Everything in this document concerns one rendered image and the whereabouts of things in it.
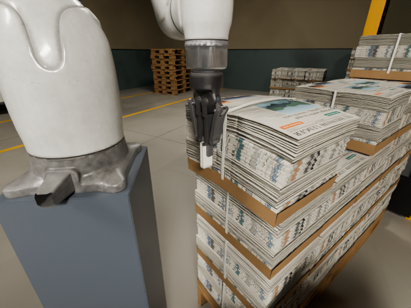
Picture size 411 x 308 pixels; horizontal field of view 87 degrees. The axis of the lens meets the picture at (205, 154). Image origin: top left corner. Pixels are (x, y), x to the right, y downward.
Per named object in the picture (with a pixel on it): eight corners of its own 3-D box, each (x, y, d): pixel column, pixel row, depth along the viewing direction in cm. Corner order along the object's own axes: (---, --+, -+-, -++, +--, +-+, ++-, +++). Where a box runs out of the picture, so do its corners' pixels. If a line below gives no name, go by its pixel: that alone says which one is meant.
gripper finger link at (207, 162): (211, 140, 56) (213, 141, 55) (210, 164, 59) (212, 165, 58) (201, 143, 54) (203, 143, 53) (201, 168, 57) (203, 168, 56)
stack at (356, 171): (196, 302, 115) (192, 162, 80) (312, 212, 179) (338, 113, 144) (251, 382, 87) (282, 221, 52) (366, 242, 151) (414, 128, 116)
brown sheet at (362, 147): (286, 131, 111) (287, 123, 109) (314, 121, 127) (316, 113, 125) (372, 156, 84) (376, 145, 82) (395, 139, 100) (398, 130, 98)
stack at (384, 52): (312, 213, 179) (358, 35, 124) (329, 200, 195) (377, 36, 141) (365, 243, 151) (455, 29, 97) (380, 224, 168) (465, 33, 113)
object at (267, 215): (227, 192, 61) (228, 179, 59) (287, 163, 77) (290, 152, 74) (273, 229, 50) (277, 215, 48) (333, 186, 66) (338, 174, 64)
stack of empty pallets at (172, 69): (175, 88, 806) (172, 49, 751) (195, 90, 770) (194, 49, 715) (153, 93, 705) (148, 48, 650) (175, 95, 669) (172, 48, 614)
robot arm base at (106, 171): (-23, 217, 29) (-44, 181, 27) (60, 150, 49) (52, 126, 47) (117, 208, 31) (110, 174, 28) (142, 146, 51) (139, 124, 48)
